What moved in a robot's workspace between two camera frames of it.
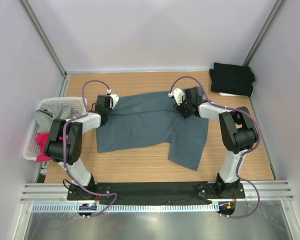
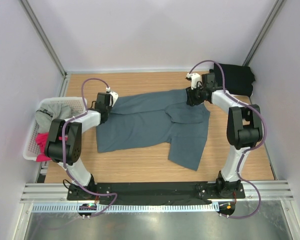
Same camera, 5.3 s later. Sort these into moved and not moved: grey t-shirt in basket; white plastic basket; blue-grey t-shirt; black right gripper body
Moved: black right gripper body
Not moved: white plastic basket; grey t-shirt in basket; blue-grey t-shirt
